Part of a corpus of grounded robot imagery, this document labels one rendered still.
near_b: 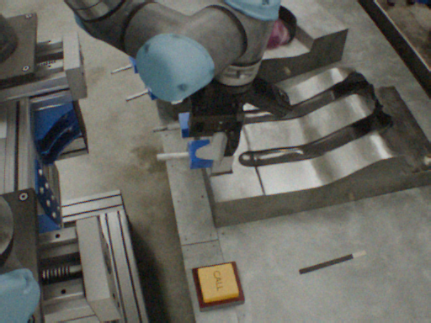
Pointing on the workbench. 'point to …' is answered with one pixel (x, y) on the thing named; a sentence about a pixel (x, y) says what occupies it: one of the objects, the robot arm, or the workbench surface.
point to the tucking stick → (332, 262)
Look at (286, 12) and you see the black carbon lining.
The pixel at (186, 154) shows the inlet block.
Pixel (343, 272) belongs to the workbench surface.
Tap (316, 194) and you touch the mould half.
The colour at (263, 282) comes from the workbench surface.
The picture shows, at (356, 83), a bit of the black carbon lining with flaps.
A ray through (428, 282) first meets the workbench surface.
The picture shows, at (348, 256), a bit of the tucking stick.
